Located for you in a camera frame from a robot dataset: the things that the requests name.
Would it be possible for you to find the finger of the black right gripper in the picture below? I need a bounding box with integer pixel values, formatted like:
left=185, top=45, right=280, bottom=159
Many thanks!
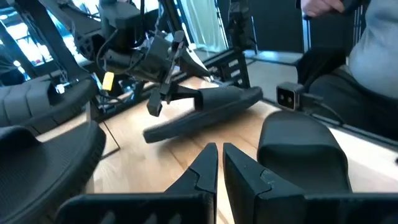
left=179, top=45, right=212, bottom=79
left=165, top=83, right=203, bottom=103

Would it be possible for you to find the person's hand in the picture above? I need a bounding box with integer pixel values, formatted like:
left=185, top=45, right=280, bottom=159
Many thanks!
left=300, top=0, right=346, bottom=18

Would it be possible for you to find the yellow cable tag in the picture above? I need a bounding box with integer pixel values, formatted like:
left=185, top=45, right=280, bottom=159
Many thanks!
left=101, top=71, right=115, bottom=92

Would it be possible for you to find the person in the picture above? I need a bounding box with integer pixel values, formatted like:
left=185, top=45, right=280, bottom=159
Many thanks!
left=295, top=0, right=398, bottom=142

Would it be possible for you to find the black metal rig frame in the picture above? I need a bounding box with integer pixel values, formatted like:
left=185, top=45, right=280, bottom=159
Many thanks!
left=0, top=0, right=398, bottom=152

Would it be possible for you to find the black camera cable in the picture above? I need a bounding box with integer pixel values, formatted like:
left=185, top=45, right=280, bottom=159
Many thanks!
left=301, top=92, right=348, bottom=125

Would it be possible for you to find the small black table camera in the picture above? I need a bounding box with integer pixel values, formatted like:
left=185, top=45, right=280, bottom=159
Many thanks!
left=275, top=81, right=305, bottom=112

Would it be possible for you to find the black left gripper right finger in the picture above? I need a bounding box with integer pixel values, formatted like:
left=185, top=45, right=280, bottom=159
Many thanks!
left=222, top=142, right=398, bottom=224

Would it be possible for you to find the translucent plastic curtain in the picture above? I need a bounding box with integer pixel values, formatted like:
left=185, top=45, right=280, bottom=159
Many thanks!
left=179, top=0, right=230, bottom=54

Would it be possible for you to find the wooden shelf with black legs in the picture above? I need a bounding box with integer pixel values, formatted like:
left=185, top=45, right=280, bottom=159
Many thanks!
left=34, top=101, right=122, bottom=159

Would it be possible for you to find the black rubber slide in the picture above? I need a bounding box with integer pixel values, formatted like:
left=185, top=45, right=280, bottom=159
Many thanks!
left=0, top=74, right=99, bottom=135
left=142, top=85, right=264, bottom=144
left=257, top=110, right=353, bottom=194
left=0, top=120, right=107, bottom=224

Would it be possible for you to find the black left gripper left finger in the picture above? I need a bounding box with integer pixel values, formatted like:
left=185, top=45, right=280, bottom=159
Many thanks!
left=55, top=142, right=219, bottom=224

